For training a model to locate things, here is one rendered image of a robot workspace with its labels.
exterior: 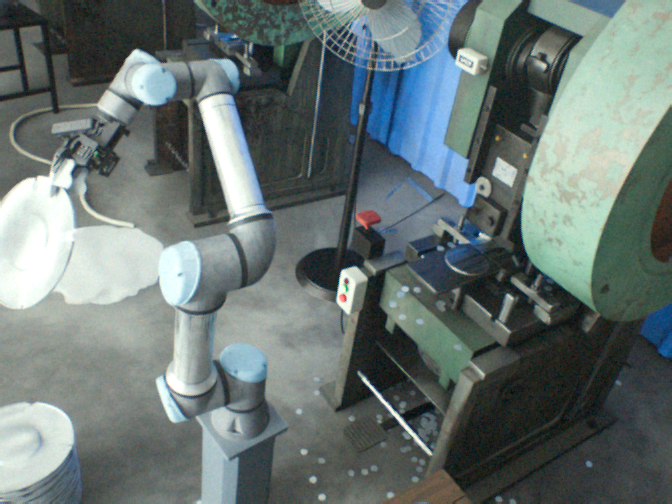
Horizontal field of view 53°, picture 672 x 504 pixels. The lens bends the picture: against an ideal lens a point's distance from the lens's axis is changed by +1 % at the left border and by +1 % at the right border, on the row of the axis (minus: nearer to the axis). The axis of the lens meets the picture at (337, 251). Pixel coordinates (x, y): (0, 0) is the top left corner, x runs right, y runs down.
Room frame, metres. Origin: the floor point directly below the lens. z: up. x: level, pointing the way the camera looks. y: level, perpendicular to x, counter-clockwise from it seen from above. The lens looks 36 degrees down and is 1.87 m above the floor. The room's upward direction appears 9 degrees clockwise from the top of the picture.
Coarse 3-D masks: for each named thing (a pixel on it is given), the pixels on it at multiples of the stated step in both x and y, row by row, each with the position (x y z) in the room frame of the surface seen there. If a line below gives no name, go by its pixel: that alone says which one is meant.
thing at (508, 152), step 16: (496, 128) 1.62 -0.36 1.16; (512, 128) 1.61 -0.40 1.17; (528, 128) 1.60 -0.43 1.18; (496, 144) 1.61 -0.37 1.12; (512, 144) 1.57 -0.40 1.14; (528, 144) 1.54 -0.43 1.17; (496, 160) 1.60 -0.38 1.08; (512, 160) 1.56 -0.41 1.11; (496, 176) 1.59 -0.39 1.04; (512, 176) 1.55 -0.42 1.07; (480, 192) 1.60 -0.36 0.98; (496, 192) 1.58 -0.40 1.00; (512, 192) 1.54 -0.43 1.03; (480, 208) 1.57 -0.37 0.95; (496, 208) 1.53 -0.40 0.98; (480, 224) 1.55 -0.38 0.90; (496, 224) 1.52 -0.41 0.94; (512, 224) 1.52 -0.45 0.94
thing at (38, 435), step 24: (0, 408) 1.19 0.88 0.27; (24, 408) 1.21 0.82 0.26; (48, 408) 1.22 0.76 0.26; (0, 432) 1.12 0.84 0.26; (24, 432) 1.12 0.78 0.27; (48, 432) 1.14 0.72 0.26; (72, 432) 1.15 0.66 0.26; (0, 456) 1.04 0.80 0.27; (24, 456) 1.05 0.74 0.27; (48, 456) 1.07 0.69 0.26; (0, 480) 0.98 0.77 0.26; (24, 480) 0.99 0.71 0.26
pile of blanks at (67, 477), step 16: (64, 464) 1.06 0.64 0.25; (48, 480) 1.01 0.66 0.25; (64, 480) 1.05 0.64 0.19; (80, 480) 1.14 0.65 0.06; (0, 496) 0.94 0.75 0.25; (16, 496) 0.95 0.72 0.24; (32, 496) 0.97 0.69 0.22; (48, 496) 1.00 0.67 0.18; (64, 496) 1.04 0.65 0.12; (80, 496) 1.12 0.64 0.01
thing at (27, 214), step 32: (32, 192) 1.20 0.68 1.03; (64, 192) 1.16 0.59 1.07; (0, 224) 1.18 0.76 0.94; (32, 224) 1.13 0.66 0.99; (64, 224) 1.10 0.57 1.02; (0, 256) 1.12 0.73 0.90; (32, 256) 1.08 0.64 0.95; (64, 256) 1.05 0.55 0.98; (0, 288) 1.06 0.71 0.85; (32, 288) 1.03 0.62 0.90
